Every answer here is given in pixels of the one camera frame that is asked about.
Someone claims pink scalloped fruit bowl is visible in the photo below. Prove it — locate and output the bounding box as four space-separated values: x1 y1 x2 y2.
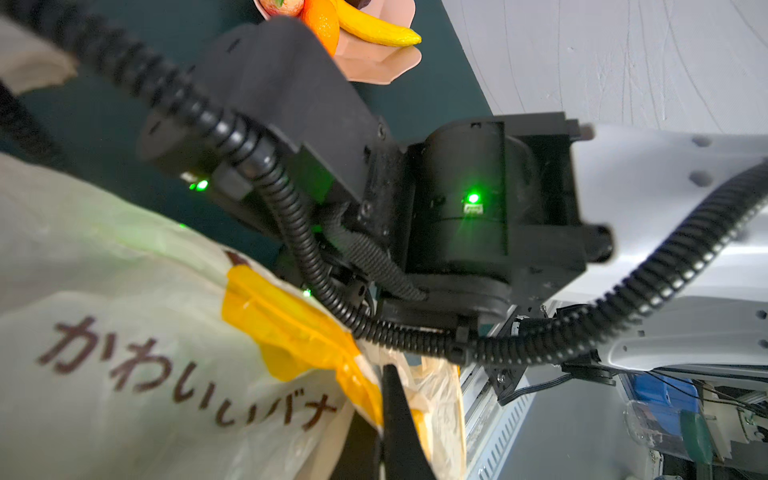
253 0 424 86

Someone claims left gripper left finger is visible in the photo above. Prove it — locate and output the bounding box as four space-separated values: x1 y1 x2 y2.
330 411 381 480

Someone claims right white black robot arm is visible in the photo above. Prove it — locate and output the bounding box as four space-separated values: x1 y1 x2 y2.
1 1 767 368

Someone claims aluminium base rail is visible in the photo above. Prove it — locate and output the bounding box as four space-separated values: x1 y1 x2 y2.
458 299 541 480

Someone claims orange mandarin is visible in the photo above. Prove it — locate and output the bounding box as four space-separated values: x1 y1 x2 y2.
300 0 341 57

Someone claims cream banana-print plastic bag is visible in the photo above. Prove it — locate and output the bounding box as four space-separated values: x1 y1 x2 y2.
0 17 469 480

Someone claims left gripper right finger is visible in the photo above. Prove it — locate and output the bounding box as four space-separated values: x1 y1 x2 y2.
382 364 435 480

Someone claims pale red strawberry left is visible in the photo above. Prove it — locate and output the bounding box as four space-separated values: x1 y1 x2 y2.
256 0 304 18

